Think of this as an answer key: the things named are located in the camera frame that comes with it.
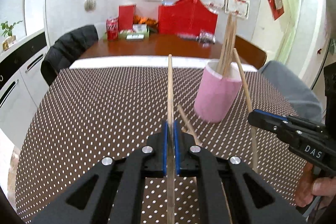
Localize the person's right hand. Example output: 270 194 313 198
294 162 336 208

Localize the grey cloth on chair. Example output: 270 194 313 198
258 60 322 122

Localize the pink cylindrical utensil holder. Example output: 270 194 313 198
194 60 242 123

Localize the brown wooden chair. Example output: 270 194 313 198
235 36 267 69

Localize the brown polka dot tablecloth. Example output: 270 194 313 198
15 67 305 223

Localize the dark snack packet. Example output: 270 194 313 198
177 30 216 44

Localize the red diamond door decoration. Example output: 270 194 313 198
268 0 284 20

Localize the red gift bag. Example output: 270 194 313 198
158 0 218 36

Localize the white sideboard cabinet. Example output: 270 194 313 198
1 29 49 148

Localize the black jacket on chair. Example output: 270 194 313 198
41 25 98 86

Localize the white small device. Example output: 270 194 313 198
126 34 145 40

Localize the green flat box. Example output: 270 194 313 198
102 27 149 41

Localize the orange snack bag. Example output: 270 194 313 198
133 15 158 29

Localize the red cola can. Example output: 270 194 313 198
106 17 118 41

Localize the red tall box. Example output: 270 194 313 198
118 5 136 31

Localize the hanging round brush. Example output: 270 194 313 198
84 0 96 12

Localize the small potted green plant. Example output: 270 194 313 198
1 20 22 51

